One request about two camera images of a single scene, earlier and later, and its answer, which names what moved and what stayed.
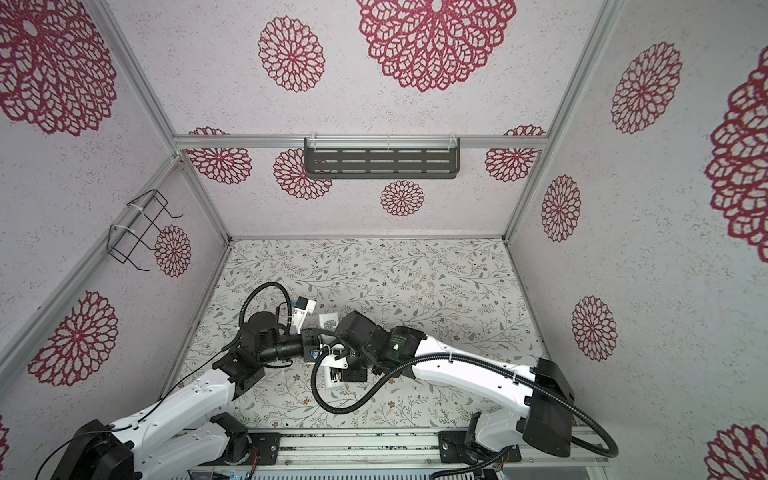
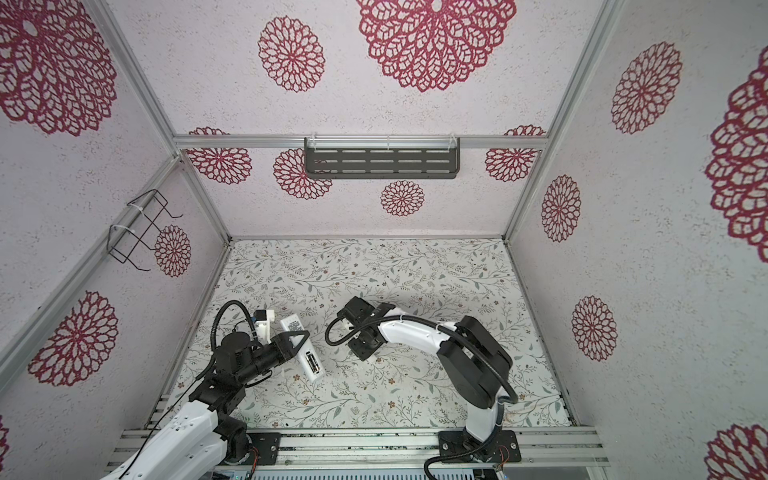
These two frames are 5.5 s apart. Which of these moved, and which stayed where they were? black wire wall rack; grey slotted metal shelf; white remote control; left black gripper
Moved: white remote control
Stayed: left black gripper; grey slotted metal shelf; black wire wall rack
